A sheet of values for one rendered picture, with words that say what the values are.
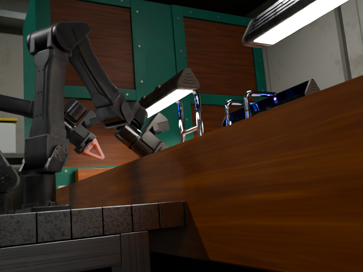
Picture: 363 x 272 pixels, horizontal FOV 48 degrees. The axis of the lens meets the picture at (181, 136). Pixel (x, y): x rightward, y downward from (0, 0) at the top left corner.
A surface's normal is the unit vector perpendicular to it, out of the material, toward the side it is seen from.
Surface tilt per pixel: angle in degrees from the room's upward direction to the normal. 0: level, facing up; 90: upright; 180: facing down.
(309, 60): 90
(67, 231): 90
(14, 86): 90
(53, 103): 90
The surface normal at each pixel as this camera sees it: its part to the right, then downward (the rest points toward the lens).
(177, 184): -0.89, 0.00
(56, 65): 0.84, 0.02
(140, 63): 0.45, -0.18
